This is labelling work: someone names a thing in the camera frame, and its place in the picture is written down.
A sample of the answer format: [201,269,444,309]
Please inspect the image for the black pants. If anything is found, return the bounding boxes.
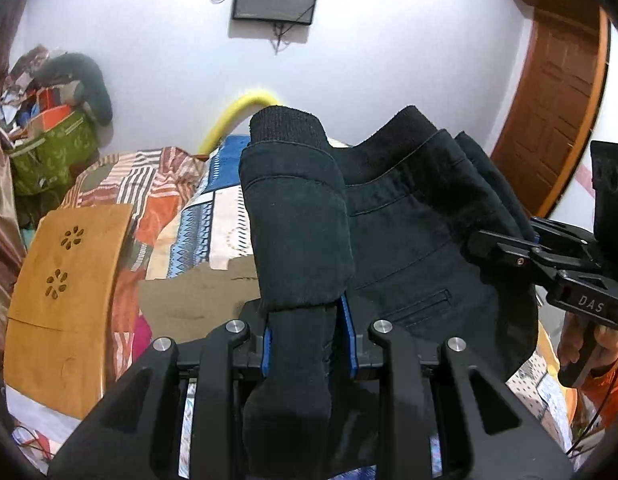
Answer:
[239,106,538,479]

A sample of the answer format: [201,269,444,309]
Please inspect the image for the person right hand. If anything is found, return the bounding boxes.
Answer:
[557,312,618,376]

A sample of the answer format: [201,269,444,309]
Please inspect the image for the folded khaki pants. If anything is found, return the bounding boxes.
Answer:
[138,256,260,342]

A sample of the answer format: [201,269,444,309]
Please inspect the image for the blue patchwork bed cover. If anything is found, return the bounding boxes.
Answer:
[146,136,578,450]

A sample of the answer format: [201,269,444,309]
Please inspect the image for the brown wooden door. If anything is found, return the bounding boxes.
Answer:
[491,11,609,217]

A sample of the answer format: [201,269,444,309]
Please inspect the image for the orange striped blanket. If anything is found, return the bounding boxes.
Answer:
[62,146,206,378]

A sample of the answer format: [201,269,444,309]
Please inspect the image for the wooden lap desk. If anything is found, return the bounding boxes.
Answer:
[3,204,132,418]

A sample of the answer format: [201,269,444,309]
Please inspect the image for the yellow curved foam tube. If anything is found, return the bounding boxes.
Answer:
[197,90,280,156]

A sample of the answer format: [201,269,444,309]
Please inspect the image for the green fabric bag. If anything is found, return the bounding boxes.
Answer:
[6,110,98,196]

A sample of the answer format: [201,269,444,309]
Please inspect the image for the striped pink curtain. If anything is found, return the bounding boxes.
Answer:
[0,24,24,369]

